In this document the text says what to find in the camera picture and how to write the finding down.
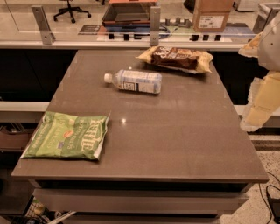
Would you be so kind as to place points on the green kettle chips bag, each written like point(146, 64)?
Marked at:
point(68, 136)

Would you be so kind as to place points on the brown yellow snack bag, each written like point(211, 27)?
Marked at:
point(181, 59)

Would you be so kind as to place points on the clear plastic water bottle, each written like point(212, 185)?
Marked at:
point(136, 81)

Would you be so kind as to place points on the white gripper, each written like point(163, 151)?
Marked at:
point(269, 49)

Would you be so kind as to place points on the cardboard box with label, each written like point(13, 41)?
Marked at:
point(211, 15)

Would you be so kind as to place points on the wire basket under table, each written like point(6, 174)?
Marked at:
point(37, 213)

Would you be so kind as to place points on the middle metal glass bracket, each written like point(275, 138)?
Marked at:
point(154, 25)

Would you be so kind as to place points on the metal glass bracket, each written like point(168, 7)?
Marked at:
point(154, 25)
point(267, 17)
point(43, 25)

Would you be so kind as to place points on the orange grey bin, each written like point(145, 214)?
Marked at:
point(128, 12)

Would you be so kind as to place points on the black power adapter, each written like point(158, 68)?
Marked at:
point(274, 205)

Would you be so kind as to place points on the left metal glass bracket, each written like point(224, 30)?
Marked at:
point(43, 25)

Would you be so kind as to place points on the black office chair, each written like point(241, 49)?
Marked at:
point(71, 10)

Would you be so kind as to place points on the right metal glass bracket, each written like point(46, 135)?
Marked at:
point(267, 17)

